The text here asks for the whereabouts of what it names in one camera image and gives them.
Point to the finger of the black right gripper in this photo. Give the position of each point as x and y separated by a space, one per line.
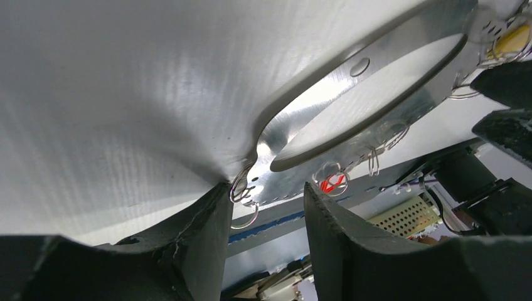
509 131
508 84

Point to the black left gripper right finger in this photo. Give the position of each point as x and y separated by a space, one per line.
355 260

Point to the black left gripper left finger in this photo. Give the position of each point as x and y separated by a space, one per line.
179 258

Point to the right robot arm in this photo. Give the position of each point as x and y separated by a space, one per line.
495 206

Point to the yellow key tag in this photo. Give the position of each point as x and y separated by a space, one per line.
512 46

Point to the beige perforated basket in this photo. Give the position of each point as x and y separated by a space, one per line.
410 219

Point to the red key tag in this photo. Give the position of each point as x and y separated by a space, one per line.
334 185

